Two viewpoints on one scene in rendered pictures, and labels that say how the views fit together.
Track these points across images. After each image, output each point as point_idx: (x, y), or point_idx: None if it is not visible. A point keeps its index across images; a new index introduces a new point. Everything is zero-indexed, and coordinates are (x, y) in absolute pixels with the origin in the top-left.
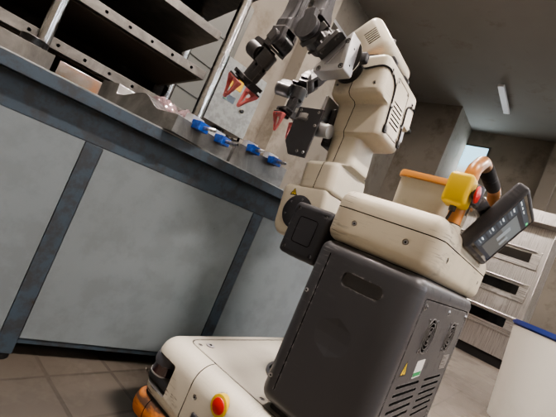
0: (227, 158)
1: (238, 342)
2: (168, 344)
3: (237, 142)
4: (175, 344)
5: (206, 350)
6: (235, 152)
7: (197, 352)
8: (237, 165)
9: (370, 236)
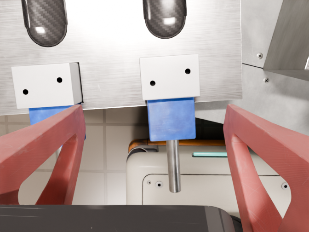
0: (274, 53)
1: (202, 180)
2: (128, 165)
3: (305, 70)
4: (129, 172)
5: (148, 191)
6: (291, 72)
7: (136, 192)
8: (301, 78)
9: None
